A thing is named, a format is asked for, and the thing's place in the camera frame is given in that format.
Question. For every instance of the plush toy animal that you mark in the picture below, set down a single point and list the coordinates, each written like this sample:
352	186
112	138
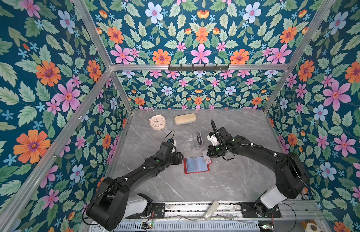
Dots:
311	226

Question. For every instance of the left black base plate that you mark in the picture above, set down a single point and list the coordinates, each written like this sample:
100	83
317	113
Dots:
155	210

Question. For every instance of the white perforated cable duct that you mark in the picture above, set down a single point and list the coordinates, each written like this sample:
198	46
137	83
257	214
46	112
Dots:
187	226

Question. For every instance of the pink floral credit card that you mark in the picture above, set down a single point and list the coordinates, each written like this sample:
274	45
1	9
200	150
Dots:
206	158

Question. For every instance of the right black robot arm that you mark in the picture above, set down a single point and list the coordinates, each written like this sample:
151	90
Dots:
291	176

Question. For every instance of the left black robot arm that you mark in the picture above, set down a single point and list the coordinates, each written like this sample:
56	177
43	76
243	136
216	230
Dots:
111	202

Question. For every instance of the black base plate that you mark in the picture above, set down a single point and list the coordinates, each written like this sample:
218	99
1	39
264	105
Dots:
252	210
155	210

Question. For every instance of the pink round clock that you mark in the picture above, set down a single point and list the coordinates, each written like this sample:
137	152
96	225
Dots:
157	122

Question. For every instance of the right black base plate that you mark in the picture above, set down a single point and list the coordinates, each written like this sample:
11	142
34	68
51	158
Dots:
252	210

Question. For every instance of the black hook rail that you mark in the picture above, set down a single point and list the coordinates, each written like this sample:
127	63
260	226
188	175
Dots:
198	67

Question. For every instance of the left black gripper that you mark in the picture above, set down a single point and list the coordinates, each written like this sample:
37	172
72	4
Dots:
179	158

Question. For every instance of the red card holder wallet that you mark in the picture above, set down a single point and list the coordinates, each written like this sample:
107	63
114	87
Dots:
196	165

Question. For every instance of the white remote control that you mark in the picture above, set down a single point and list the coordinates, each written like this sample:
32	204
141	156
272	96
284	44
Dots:
211	210

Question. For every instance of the black credit card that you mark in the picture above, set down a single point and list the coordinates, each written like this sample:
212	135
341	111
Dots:
199	139

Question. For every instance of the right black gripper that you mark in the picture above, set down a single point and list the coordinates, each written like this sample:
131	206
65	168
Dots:
211	153

